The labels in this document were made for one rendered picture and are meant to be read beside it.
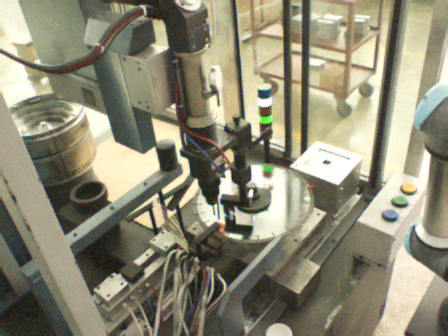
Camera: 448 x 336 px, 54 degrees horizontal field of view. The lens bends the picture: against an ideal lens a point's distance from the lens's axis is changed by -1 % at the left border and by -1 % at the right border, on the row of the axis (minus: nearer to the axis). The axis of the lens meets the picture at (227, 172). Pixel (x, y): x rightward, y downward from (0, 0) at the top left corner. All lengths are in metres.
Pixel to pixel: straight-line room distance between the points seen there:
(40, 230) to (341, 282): 0.99
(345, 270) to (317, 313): 0.18
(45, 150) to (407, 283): 1.75
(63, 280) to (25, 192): 0.14
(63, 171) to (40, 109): 0.28
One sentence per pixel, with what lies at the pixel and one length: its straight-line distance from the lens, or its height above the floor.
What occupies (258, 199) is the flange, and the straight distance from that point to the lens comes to 1.28.
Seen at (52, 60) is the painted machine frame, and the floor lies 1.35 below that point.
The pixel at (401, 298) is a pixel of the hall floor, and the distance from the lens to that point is 2.32.
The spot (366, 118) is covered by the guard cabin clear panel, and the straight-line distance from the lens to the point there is 1.54.
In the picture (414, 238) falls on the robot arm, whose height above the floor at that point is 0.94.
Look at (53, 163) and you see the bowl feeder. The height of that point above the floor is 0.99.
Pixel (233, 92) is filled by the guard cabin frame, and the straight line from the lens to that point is 1.79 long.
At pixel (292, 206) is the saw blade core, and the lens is 1.28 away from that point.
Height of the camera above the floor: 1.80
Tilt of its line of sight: 37 degrees down
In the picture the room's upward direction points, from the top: 6 degrees counter-clockwise
